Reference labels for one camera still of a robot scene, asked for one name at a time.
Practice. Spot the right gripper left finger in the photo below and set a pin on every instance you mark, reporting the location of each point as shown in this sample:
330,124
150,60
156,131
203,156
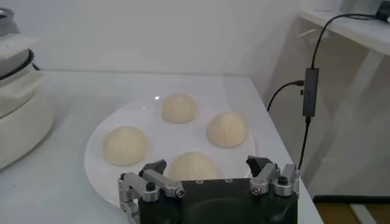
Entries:
158,180

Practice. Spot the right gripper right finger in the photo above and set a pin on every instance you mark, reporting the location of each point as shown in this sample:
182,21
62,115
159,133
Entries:
265,178

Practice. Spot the cream steamed baozi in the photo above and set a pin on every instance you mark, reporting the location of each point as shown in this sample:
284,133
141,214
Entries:
125,145
227,129
193,165
178,108

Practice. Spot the white round plate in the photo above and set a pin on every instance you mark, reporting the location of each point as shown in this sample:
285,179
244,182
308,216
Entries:
170,140

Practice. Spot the dark usb hub adapter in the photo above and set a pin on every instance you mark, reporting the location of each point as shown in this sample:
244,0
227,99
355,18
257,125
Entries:
310,91

